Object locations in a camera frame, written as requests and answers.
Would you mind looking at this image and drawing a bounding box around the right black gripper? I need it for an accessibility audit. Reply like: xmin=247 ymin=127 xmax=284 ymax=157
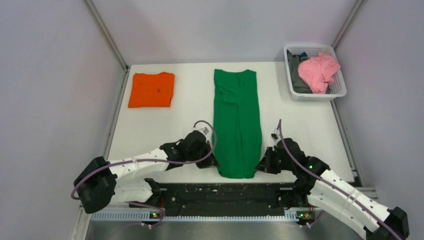
xmin=255 ymin=146 xmax=295 ymax=174

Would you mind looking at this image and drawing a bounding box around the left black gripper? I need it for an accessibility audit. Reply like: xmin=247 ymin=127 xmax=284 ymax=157
xmin=186 ymin=140 xmax=220 ymax=169

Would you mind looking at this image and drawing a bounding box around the green t shirt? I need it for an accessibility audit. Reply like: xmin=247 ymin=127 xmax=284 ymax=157
xmin=213 ymin=69 xmax=263 ymax=179

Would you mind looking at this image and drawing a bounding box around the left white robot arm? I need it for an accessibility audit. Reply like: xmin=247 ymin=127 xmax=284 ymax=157
xmin=71 ymin=127 xmax=219 ymax=214

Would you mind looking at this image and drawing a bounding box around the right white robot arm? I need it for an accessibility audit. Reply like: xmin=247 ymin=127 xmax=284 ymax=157
xmin=255 ymin=133 xmax=410 ymax=240

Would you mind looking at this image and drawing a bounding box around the folded orange t shirt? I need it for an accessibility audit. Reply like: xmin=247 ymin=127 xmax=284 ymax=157
xmin=128 ymin=72 xmax=175 ymax=108

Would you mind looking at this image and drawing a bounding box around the grey t shirt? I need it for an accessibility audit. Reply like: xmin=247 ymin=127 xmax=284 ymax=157
xmin=286 ymin=50 xmax=312 ymax=94

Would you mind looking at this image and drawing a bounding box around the white plastic basket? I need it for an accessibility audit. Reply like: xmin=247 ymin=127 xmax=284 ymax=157
xmin=283 ymin=43 xmax=347 ymax=101

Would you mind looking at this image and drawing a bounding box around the pink t shirt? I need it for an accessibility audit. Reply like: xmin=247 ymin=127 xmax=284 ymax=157
xmin=298 ymin=52 xmax=341 ymax=94

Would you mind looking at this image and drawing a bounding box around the blue t shirt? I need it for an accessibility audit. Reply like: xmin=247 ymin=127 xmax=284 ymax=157
xmin=298 ymin=52 xmax=309 ymax=63

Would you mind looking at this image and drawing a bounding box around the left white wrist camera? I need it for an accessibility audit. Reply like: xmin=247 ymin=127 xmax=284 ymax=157
xmin=199 ymin=127 xmax=210 ymax=136

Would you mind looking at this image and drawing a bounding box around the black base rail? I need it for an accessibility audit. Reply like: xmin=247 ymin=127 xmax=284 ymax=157
xmin=129 ymin=181 xmax=327 ymax=220

